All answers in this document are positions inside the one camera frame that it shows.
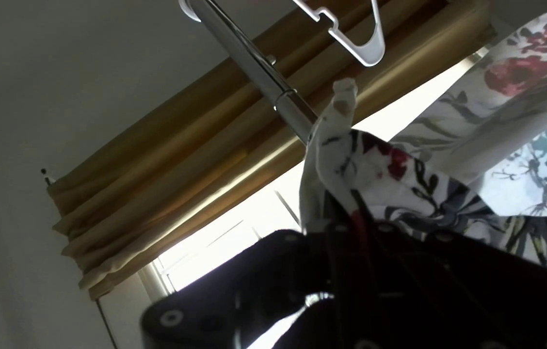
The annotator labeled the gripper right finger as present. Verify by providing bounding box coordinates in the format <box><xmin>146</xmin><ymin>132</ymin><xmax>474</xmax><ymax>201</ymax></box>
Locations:
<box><xmin>273</xmin><ymin>208</ymin><xmax>547</xmax><ymax>349</ymax></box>

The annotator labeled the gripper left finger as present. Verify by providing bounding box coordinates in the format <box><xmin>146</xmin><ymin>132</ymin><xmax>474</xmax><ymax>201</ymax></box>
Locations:
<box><xmin>140</xmin><ymin>190</ymin><xmax>357</xmax><ymax>349</ymax></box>

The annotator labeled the white floral clothing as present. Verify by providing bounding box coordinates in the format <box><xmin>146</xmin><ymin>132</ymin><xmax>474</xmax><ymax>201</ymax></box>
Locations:
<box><xmin>299</xmin><ymin>0</ymin><xmax>547</xmax><ymax>283</ymax></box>

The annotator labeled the chrome clothing rack rod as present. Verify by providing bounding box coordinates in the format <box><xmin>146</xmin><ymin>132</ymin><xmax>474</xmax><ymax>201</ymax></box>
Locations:
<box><xmin>189</xmin><ymin>0</ymin><xmax>321</xmax><ymax>144</ymax></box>

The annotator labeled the window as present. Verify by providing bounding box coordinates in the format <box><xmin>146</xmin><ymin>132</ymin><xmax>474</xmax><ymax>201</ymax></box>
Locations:
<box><xmin>156</xmin><ymin>46</ymin><xmax>490</xmax><ymax>349</ymax></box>

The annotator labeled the yellow curtain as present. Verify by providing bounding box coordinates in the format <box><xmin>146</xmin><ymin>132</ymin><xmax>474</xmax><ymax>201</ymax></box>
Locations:
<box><xmin>47</xmin><ymin>0</ymin><xmax>497</xmax><ymax>301</ymax></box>

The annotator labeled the white plastic hanger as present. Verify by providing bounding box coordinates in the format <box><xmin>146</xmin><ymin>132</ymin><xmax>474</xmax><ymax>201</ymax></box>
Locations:
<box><xmin>292</xmin><ymin>0</ymin><xmax>386</xmax><ymax>67</ymax></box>
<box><xmin>178</xmin><ymin>0</ymin><xmax>202</xmax><ymax>23</ymax></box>

